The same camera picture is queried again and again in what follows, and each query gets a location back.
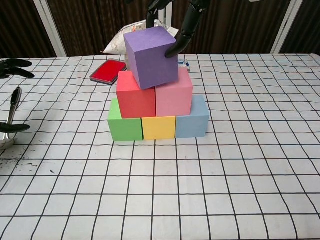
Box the metal ladle black handle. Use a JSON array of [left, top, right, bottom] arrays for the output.
[[0, 86, 23, 151]]

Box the pink foam cube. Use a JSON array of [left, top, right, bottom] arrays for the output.
[[155, 67, 194, 118]]

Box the red foam cube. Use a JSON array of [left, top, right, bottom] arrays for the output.
[[116, 70, 158, 120]]

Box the red ink pad case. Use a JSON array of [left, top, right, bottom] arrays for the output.
[[89, 59, 127, 86]]

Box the dark brown partition panel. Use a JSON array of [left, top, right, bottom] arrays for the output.
[[34, 0, 167, 57], [164, 0, 303, 55], [271, 0, 320, 55], [0, 0, 67, 59]]

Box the light blue foam cube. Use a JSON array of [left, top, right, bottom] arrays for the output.
[[174, 94, 210, 139]]

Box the purple foam cube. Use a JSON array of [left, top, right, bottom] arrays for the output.
[[123, 26, 180, 90]]

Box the green foam cube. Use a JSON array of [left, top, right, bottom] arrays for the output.
[[107, 97, 145, 143]]

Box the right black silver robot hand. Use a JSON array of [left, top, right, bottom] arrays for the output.
[[124, 0, 210, 60]]

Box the blue white wrapped packet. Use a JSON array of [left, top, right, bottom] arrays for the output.
[[177, 59, 191, 73]]

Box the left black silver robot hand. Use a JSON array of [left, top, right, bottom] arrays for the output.
[[0, 58, 36, 133]]

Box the crumpled white snack bag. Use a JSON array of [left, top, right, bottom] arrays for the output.
[[100, 17, 180, 56]]

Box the yellow foam cube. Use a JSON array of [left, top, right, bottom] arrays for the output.
[[141, 115, 177, 141]]

